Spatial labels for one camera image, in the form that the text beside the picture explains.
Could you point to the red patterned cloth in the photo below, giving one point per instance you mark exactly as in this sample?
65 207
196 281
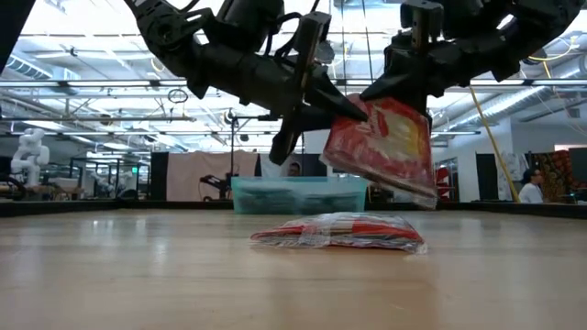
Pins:
557 167

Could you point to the red popcorn bag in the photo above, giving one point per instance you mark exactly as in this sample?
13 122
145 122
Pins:
339 231
385 142

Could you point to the white humanoid robot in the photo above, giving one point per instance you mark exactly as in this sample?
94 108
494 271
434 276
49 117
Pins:
29 156

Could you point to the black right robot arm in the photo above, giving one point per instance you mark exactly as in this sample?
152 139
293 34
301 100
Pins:
513 36

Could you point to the person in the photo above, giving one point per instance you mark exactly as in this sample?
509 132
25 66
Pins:
294 169
531 192

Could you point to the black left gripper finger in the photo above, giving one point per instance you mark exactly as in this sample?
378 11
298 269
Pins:
314 123
328 98

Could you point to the teal translucent plastic basket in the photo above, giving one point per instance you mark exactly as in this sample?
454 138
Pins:
298 183

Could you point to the black partition panel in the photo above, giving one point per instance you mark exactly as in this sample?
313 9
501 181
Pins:
487 176
159 176

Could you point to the black aluminium table frame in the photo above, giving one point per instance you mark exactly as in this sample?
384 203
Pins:
69 206

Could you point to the wooden background table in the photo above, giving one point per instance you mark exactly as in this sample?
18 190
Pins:
50 189

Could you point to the dark background robot arm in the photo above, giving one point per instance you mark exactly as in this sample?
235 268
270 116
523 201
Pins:
215 183

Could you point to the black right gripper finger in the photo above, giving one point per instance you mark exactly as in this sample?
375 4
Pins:
390 91

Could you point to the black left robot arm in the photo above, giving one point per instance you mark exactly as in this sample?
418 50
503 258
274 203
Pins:
169 32

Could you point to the black rig frame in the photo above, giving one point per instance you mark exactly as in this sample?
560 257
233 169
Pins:
247 118

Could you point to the silver ventilation duct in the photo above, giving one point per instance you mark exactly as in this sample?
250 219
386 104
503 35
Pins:
465 122

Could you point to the beige curtain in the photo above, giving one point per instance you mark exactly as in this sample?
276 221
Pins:
197 176

